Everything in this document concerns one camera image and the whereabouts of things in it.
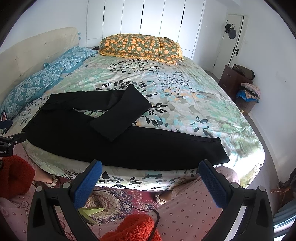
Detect black pants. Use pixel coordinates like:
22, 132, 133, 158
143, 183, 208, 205
23, 85, 229, 171

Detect green plastic stool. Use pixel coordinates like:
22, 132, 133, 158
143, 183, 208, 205
78, 207, 104, 225

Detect red knit sleeve left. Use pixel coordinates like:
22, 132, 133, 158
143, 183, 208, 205
0, 155, 35, 199

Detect red knit sleeve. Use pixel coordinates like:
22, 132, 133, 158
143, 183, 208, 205
99, 214, 162, 241
0, 155, 35, 199

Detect red patterned rug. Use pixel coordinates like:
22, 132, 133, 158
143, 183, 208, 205
84, 187, 159, 225

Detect blue patterned pillow near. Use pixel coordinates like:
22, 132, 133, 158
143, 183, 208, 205
1, 68, 62, 119

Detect blue patterned pillow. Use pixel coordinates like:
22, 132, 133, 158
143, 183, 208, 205
1, 68, 62, 119
44, 46, 98, 73

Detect red knit sleeve right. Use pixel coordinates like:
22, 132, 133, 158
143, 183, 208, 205
99, 214, 162, 241

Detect cream padded headboard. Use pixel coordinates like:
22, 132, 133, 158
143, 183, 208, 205
0, 27, 79, 102

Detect blue patterned pillow far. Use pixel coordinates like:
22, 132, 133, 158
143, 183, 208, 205
44, 46, 98, 73

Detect laundry basket with clothes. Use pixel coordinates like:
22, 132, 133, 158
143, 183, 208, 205
235, 83, 261, 115

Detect dark wooden dresser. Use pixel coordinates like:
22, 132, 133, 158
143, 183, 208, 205
218, 65, 253, 102

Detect olive clothes on dresser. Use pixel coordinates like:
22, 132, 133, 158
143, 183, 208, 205
232, 64, 255, 80

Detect orange floral folded quilt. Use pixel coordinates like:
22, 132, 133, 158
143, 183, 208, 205
99, 34, 184, 64

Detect white door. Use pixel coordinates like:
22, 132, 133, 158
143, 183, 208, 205
212, 14, 244, 79

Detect black hat on door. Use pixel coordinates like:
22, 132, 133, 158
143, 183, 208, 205
225, 24, 237, 40

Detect white wardrobe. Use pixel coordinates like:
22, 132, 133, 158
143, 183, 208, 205
86, 0, 205, 58

